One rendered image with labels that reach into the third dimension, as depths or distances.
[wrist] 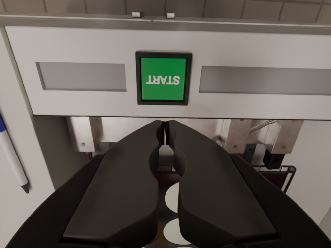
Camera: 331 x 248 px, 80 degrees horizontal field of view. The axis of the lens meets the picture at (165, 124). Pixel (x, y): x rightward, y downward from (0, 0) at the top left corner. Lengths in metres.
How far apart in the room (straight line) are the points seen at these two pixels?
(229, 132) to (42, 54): 0.26
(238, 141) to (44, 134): 0.28
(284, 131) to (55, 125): 0.34
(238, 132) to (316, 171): 0.31
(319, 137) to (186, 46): 0.40
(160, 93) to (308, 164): 0.43
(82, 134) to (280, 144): 0.31
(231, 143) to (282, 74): 0.14
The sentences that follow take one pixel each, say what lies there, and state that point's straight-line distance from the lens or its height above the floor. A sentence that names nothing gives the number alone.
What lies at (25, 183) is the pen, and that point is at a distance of 0.33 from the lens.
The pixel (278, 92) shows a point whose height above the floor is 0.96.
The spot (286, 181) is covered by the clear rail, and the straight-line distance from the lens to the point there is 0.45.
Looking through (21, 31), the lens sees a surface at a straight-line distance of 0.25.
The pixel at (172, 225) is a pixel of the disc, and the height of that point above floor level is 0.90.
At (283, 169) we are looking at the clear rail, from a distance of 0.42.
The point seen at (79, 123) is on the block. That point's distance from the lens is 0.32.
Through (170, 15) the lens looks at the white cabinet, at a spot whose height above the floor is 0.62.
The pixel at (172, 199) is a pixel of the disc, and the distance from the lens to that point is 0.42.
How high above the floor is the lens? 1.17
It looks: 61 degrees down
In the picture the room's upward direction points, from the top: 177 degrees clockwise
